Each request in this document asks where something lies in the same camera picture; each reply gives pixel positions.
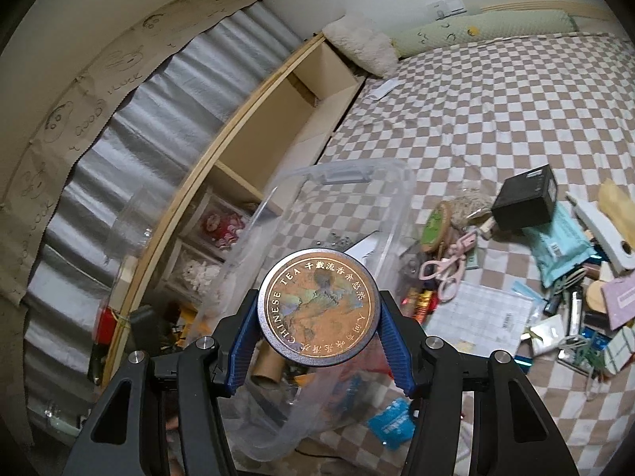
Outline round chinese tea tin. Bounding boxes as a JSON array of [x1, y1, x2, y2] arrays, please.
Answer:
[[257, 248, 380, 367]]

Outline cardboard tube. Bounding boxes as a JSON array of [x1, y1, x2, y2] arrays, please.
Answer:
[[251, 340, 287, 389]]

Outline pink scissors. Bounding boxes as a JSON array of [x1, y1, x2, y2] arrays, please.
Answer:
[[419, 231, 477, 303]]

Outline white plush doll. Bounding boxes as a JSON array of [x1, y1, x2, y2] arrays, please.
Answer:
[[181, 259, 221, 296]]

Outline white gridded zip bag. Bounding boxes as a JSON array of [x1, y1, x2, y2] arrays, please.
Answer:
[[423, 282, 533, 358]]

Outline blue snack packet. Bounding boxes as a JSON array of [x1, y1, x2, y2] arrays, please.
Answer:
[[367, 397, 416, 450]]

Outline round green wooden coaster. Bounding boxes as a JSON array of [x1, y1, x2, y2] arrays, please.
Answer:
[[421, 201, 452, 253]]

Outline clear plastic storage bin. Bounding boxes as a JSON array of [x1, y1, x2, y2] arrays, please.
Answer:
[[189, 159, 416, 462]]

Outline red dressed doll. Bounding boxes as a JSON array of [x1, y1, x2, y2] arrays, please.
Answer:
[[200, 211, 245, 250]]

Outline wooden bedside shelf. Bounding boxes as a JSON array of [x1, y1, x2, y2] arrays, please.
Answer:
[[102, 35, 364, 382]]

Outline black cardboard box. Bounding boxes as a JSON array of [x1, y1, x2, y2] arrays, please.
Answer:
[[491, 165, 558, 231]]

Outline teal foil pouch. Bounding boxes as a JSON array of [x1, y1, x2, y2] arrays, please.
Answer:
[[522, 203, 595, 289]]

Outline silver grey curtain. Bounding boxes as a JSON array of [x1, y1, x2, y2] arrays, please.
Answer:
[[24, 2, 300, 441]]

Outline purple card box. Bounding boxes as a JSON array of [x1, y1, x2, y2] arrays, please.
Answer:
[[600, 273, 635, 331]]

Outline checkered bed sheet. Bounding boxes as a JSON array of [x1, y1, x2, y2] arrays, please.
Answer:
[[238, 32, 635, 476]]

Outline white remote control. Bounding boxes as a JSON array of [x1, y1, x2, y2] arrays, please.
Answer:
[[370, 79, 402, 101]]

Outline white plastic scraper tool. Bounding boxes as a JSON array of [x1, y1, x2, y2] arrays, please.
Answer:
[[566, 192, 635, 274]]

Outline yellow translucent plastic bottle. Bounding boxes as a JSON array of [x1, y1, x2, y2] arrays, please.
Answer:
[[598, 179, 635, 247]]

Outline white fluffy pillow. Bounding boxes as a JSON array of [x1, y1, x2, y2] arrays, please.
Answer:
[[322, 14, 399, 79]]

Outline brown paper valance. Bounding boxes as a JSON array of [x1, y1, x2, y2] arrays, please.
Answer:
[[1, 0, 258, 304]]

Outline green long bolster pillow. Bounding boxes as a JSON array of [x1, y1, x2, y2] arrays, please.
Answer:
[[391, 10, 578, 58]]

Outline white wall socket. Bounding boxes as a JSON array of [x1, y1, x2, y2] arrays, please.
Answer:
[[426, 0, 466, 21]]

